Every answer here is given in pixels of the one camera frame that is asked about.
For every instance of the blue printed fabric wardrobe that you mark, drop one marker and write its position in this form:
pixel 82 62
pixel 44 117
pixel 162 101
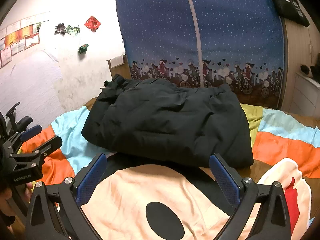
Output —
pixel 162 30

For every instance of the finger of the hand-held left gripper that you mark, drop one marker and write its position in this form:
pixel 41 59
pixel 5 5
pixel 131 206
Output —
pixel 50 147
pixel 31 132

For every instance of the green wall ornament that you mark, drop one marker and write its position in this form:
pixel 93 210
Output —
pixel 83 49

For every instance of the row of wall certificates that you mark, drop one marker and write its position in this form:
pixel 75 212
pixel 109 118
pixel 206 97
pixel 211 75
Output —
pixel 22 40

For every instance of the wooden wardrobe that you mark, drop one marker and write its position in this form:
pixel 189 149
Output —
pixel 300 55

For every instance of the black and white plush toy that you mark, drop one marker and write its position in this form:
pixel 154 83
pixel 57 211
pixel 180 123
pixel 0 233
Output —
pixel 308 70

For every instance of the white paper sheet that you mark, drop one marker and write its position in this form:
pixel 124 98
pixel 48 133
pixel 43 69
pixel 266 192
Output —
pixel 117 62

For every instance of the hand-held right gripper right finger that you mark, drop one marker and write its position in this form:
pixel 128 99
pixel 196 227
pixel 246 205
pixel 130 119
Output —
pixel 225 177

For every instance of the colourful cartoon blanket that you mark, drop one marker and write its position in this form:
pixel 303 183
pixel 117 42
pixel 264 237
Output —
pixel 150 192

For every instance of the wooden chair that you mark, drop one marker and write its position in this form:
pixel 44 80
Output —
pixel 120 73

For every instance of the black padded jacket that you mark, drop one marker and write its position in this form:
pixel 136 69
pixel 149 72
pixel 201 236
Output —
pixel 162 120

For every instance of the black tote bag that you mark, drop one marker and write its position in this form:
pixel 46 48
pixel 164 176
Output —
pixel 287 7

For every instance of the red diamond wall decoration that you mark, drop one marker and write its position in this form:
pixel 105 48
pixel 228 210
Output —
pixel 92 24

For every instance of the person's left hand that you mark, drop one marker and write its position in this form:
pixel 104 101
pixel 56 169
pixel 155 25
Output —
pixel 6 198

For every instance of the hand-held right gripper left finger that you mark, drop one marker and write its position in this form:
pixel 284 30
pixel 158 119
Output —
pixel 91 177

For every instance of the cluster of wall photos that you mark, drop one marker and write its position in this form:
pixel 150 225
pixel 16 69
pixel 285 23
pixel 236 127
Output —
pixel 67 29

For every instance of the black office chair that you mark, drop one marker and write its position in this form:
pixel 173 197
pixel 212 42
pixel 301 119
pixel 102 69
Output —
pixel 15 122

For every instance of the white drawer cabinet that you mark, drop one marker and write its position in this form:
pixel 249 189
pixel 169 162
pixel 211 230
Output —
pixel 306 95

